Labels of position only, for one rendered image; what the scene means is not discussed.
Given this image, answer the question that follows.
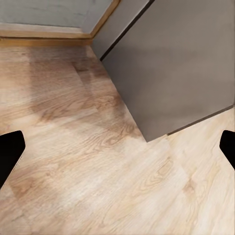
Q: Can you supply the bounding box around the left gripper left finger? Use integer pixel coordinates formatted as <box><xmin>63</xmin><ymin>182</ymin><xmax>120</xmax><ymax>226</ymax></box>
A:
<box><xmin>0</xmin><ymin>130</ymin><xmax>25</xmax><ymax>189</ymax></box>

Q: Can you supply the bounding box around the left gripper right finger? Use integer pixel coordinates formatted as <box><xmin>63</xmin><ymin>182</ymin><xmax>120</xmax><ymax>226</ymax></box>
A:
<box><xmin>219</xmin><ymin>130</ymin><xmax>235</xmax><ymax>170</ymax></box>

